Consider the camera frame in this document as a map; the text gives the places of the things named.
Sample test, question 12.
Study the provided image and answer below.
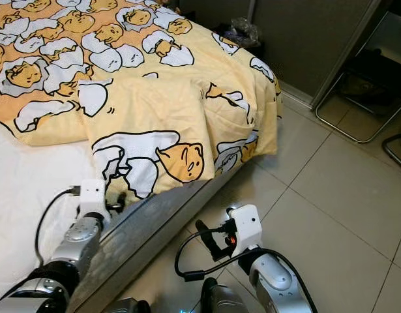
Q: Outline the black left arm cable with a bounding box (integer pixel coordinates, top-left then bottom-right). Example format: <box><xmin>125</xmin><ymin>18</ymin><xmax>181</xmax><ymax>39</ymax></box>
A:
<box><xmin>34</xmin><ymin>186</ymin><xmax>82</xmax><ymax>268</ymax></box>

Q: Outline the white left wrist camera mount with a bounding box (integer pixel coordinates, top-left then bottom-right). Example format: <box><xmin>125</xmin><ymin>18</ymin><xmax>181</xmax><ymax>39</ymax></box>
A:
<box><xmin>78</xmin><ymin>179</ymin><xmax>108</xmax><ymax>219</ymax></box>

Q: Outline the white bed mattress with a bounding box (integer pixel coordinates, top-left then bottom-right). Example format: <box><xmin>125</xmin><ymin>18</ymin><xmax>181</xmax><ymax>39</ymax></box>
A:
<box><xmin>0</xmin><ymin>121</ymin><xmax>162</xmax><ymax>307</ymax></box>

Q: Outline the grey fabric bed base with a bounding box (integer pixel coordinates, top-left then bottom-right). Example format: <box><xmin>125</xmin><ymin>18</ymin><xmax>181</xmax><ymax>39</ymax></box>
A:
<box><xmin>70</xmin><ymin>166</ymin><xmax>233</xmax><ymax>313</ymax></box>

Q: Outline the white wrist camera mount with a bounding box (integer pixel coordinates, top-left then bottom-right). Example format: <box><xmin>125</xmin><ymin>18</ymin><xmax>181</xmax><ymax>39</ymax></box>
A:
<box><xmin>78</xmin><ymin>179</ymin><xmax>108</xmax><ymax>219</ymax></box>
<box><xmin>228</xmin><ymin>204</ymin><xmax>263</xmax><ymax>258</ymax></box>

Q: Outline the dark grey robot leg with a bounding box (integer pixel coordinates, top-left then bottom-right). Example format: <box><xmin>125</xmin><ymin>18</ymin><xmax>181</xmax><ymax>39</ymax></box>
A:
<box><xmin>106</xmin><ymin>297</ymin><xmax>152</xmax><ymax>313</ymax></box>
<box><xmin>200</xmin><ymin>277</ymin><xmax>246</xmax><ymax>313</ymax></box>

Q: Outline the dark grey robot right leg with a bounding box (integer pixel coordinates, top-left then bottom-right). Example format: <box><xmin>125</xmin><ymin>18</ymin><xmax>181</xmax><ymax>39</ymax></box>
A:
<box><xmin>200</xmin><ymin>277</ymin><xmax>246</xmax><ymax>313</ymax></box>

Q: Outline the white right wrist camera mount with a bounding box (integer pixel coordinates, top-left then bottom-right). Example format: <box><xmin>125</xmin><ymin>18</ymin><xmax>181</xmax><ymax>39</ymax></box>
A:
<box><xmin>228</xmin><ymin>204</ymin><xmax>263</xmax><ymax>258</ymax></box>

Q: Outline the black folding chair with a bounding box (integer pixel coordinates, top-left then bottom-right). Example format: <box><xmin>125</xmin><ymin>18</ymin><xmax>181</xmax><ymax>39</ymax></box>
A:
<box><xmin>314</xmin><ymin>49</ymin><xmax>401</xmax><ymax>144</ymax></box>

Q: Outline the clear crumpled plastic bag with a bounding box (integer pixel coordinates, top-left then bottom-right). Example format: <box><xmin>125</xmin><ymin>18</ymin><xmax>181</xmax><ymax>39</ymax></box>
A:
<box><xmin>228</xmin><ymin>16</ymin><xmax>261</xmax><ymax>48</ymax></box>

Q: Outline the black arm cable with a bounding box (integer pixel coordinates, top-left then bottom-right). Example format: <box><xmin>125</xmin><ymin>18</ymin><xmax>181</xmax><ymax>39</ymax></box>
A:
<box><xmin>174</xmin><ymin>228</ymin><xmax>318</xmax><ymax>313</ymax></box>
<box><xmin>34</xmin><ymin>186</ymin><xmax>82</xmax><ymax>268</ymax></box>

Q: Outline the black metal chair frame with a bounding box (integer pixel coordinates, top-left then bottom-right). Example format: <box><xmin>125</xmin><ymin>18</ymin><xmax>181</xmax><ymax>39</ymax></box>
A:
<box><xmin>381</xmin><ymin>134</ymin><xmax>401</xmax><ymax>173</ymax></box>

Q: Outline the yellow egg print blanket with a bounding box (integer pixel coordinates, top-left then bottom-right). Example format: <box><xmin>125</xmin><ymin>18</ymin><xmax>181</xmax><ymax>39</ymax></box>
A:
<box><xmin>0</xmin><ymin>0</ymin><xmax>282</xmax><ymax>200</ymax></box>

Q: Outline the dark grey robot left leg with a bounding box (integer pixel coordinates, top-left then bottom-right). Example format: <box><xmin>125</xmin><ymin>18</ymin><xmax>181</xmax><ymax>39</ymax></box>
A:
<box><xmin>106</xmin><ymin>297</ymin><xmax>152</xmax><ymax>313</ymax></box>

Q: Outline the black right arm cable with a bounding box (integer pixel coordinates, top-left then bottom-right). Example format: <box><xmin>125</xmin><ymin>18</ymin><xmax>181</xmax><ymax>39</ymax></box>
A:
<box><xmin>174</xmin><ymin>228</ymin><xmax>318</xmax><ymax>313</ymax></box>

